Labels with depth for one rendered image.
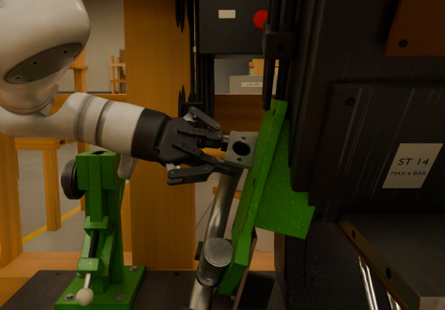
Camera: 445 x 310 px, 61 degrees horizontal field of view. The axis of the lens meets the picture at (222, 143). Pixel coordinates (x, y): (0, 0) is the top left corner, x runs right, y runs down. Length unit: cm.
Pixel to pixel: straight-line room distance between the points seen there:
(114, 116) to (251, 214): 23
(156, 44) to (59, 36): 57
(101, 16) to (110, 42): 75
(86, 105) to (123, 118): 6
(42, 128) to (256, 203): 31
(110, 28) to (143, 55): 1088
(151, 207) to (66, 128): 37
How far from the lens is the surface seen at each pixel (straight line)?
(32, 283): 90
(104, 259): 74
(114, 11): 1174
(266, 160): 45
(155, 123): 54
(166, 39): 83
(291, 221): 49
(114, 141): 55
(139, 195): 87
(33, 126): 58
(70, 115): 56
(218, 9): 73
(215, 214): 62
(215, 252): 49
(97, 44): 1184
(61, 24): 28
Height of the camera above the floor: 128
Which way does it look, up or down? 8 degrees down
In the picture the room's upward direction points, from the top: straight up
